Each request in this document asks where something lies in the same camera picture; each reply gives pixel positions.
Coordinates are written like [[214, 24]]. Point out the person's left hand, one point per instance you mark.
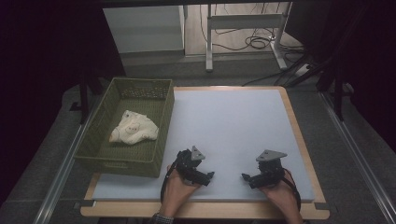
[[176, 196]]

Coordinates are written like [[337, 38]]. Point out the dark curtain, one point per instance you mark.
[[367, 62], [46, 62]]

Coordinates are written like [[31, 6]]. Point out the metal floor rail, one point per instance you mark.
[[358, 155], [62, 174]]

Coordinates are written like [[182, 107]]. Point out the green plastic basket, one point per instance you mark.
[[137, 157]]

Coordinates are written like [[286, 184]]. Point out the white cabinet panel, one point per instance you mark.
[[143, 28]]

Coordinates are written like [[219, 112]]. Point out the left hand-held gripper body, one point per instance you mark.
[[186, 161]]

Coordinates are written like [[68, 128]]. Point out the white power strip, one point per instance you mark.
[[302, 70]]

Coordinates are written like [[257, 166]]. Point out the black metal stand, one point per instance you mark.
[[339, 99], [84, 99]]

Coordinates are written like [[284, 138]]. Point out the person's right hand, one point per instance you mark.
[[285, 196]]

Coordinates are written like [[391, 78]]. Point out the white metal desk frame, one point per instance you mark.
[[246, 21]]

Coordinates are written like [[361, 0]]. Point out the cream printed cloth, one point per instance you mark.
[[135, 129]]

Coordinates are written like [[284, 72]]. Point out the white foam mat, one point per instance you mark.
[[230, 124]]

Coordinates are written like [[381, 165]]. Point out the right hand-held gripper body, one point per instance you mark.
[[271, 171]]

